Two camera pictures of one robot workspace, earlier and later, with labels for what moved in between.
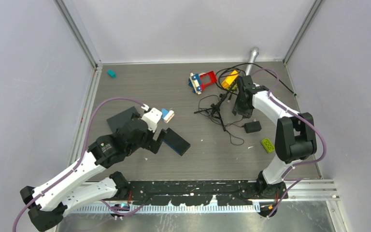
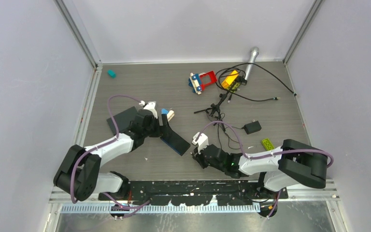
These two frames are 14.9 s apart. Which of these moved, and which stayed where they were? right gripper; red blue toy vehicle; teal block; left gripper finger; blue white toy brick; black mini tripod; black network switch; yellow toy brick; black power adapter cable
Moved: right gripper; left gripper finger; black power adapter cable
Stayed: yellow toy brick; black mini tripod; teal block; red blue toy vehicle; black network switch; blue white toy brick
